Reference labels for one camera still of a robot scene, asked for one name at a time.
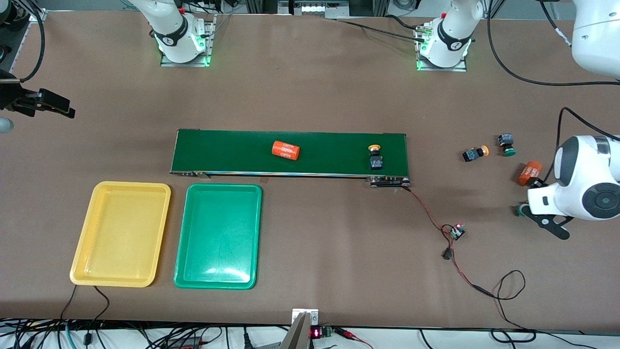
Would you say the looped black power cable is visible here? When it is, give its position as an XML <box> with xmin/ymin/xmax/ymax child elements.
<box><xmin>490</xmin><ymin>270</ymin><xmax>538</xmax><ymax>343</ymax></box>

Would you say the thin black cable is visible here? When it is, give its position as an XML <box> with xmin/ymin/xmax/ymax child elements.
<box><xmin>59</xmin><ymin>285</ymin><xmax>78</xmax><ymax>323</ymax></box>
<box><xmin>86</xmin><ymin>286</ymin><xmax>110</xmax><ymax>346</ymax></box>

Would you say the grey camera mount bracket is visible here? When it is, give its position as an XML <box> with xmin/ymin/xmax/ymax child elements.
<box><xmin>280</xmin><ymin>308</ymin><xmax>320</xmax><ymax>349</ymax></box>

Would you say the green conveyor belt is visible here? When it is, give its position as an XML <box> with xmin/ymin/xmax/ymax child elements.
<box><xmin>170</xmin><ymin>128</ymin><xmax>411</xmax><ymax>189</ymax></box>

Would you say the green plastic tray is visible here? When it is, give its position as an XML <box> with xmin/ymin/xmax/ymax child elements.
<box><xmin>173</xmin><ymin>183</ymin><xmax>263</xmax><ymax>290</ymax></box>

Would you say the black table cable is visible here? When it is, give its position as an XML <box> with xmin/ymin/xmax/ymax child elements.
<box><xmin>334</xmin><ymin>15</ymin><xmax>429</xmax><ymax>44</ymax></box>

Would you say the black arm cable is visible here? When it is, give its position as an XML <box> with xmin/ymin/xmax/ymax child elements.
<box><xmin>12</xmin><ymin>0</ymin><xmax>47</xmax><ymax>83</ymax></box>
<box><xmin>487</xmin><ymin>0</ymin><xmax>620</xmax><ymax>185</ymax></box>

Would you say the grey lit metal box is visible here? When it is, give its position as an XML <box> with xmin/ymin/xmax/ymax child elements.
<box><xmin>278</xmin><ymin>0</ymin><xmax>349</xmax><ymax>20</ymax></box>

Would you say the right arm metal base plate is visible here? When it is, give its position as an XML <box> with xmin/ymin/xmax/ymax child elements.
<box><xmin>160</xmin><ymin>14</ymin><xmax>214</xmax><ymax>67</ymax></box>

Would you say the red alligator clip lead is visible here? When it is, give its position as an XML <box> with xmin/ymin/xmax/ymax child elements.
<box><xmin>334</xmin><ymin>327</ymin><xmax>374</xmax><ymax>349</ymax></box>

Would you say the yellow plastic tray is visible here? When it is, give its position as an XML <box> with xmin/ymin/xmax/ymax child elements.
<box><xmin>70</xmin><ymin>181</ymin><xmax>171</xmax><ymax>288</ymax></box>

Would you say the red black conveyor wire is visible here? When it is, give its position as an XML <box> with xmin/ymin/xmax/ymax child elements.
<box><xmin>402</xmin><ymin>187</ymin><xmax>495</xmax><ymax>297</ymax></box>

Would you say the orange cylinder marked 4680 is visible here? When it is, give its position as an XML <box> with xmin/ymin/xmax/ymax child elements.
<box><xmin>271</xmin><ymin>141</ymin><xmax>300</xmax><ymax>161</ymax></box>
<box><xmin>518</xmin><ymin>161</ymin><xmax>543</xmax><ymax>187</ymax></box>

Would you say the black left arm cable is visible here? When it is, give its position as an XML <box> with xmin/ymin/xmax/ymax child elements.
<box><xmin>487</xmin><ymin>0</ymin><xmax>620</xmax><ymax>185</ymax></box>

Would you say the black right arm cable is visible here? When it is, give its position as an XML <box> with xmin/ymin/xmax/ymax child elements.
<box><xmin>12</xmin><ymin>0</ymin><xmax>47</xmax><ymax>83</ymax></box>

